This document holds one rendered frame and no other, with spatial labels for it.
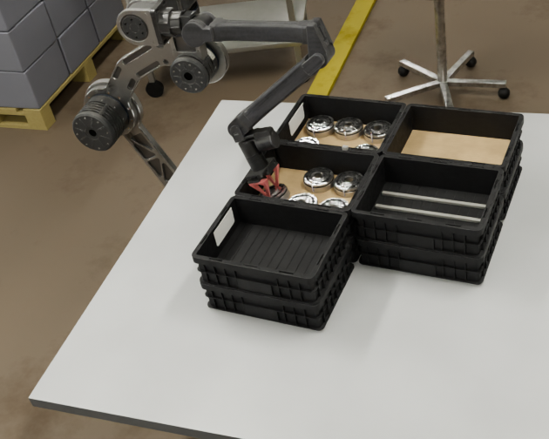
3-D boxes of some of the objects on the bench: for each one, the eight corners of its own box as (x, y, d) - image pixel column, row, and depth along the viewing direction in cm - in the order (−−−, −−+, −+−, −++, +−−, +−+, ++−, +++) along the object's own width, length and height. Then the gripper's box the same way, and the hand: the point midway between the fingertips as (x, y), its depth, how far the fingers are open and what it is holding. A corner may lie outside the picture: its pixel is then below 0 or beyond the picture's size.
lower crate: (386, 207, 294) (383, 179, 287) (411, 155, 314) (410, 128, 306) (504, 224, 278) (504, 195, 271) (524, 169, 298) (524, 140, 290)
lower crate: (206, 309, 271) (197, 282, 263) (245, 246, 291) (239, 219, 283) (322, 334, 255) (317, 307, 247) (356, 266, 275) (353, 239, 267)
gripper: (252, 145, 281) (272, 183, 288) (236, 163, 274) (257, 202, 281) (268, 142, 277) (288, 181, 284) (253, 160, 270) (274, 199, 277)
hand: (272, 189), depth 282 cm, fingers open, 6 cm apart
